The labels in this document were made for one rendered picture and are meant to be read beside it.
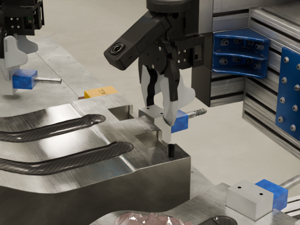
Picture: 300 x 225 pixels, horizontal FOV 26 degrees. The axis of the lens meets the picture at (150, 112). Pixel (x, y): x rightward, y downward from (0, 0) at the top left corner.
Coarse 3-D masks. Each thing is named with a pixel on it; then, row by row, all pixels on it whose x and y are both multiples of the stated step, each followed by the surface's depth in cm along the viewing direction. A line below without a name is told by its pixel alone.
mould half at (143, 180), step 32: (96, 96) 112; (0, 128) 101; (32, 128) 102; (96, 128) 101; (128, 128) 101; (32, 160) 92; (128, 160) 91; (160, 160) 91; (0, 192) 81; (32, 192) 83; (64, 192) 85; (96, 192) 88; (128, 192) 90; (160, 192) 92; (0, 224) 83; (32, 224) 85; (64, 224) 87
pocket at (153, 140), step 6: (150, 132) 100; (156, 132) 100; (138, 138) 99; (144, 138) 99; (150, 138) 100; (156, 138) 100; (144, 144) 100; (150, 144) 100; (156, 144) 101; (162, 144) 99
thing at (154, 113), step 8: (144, 112) 112; (152, 112) 111; (160, 112) 111; (184, 112) 115; (192, 112) 117; (200, 112) 118; (152, 120) 110; (160, 120) 110; (176, 120) 113; (184, 120) 114; (160, 128) 111; (168, 128) 112; (176, 128) 113; (184, 128) 114; (168, 136) 113
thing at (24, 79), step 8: (0, 72) 131; (16, 72) 133; (24, 72) 133; (32, 72) 133; (0, 80) 131; (16, 80) 131; (24, 80) 131; (32, 80) 131; (40, 80) 132; (48, 80) 132; (56, 80) 132; (0, 88) 132; (8, 88) 132; (16, 88) 132; (24, 88) 132; (32, 88) 132
